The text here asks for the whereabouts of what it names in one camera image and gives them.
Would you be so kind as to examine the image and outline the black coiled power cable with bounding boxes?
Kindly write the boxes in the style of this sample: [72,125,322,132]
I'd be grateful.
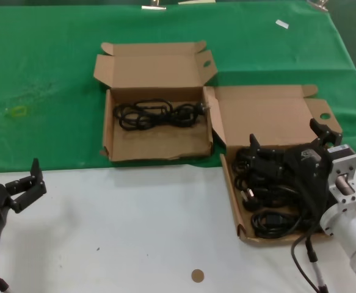
[251,212,318,239]

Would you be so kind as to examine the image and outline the white cable with black connector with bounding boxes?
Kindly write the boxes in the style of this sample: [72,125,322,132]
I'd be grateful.
[305,234,329,293]

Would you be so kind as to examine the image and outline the cardboard box with torn edge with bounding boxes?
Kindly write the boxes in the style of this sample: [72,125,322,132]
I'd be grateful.
[92,41,217,162]

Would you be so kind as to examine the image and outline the yellow-green ring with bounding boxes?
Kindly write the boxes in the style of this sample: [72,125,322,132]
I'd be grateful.
[8,106,29,118]

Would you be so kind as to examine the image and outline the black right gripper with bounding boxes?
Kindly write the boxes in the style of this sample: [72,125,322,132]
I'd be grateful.
[249,118,343,220]

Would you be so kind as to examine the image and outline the green table cloth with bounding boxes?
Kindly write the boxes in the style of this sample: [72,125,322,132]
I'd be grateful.
[0,0,356,173]

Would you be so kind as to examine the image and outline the cardboard box with open lid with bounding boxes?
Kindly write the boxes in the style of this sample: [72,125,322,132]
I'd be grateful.
[202,84,344,245]

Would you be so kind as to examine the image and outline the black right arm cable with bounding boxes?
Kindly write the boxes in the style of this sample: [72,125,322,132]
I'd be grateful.
[290,227,319,293]

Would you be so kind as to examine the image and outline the black tangled power cable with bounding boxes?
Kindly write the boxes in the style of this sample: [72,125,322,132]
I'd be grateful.
[231,147,258,184]

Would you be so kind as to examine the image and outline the black power cable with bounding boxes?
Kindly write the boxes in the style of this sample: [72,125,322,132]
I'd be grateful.
[113,99,212,132]
[251,212,318,239]
[231,147,258,184]

